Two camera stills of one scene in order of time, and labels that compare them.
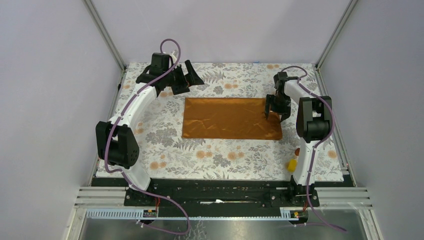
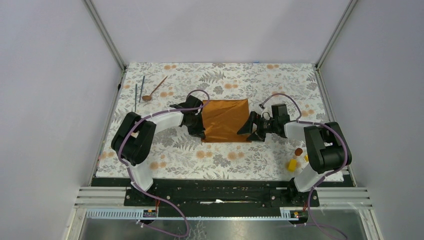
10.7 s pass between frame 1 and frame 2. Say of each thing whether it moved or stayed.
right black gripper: moved
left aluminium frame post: stayed
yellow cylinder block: stayed
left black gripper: moved
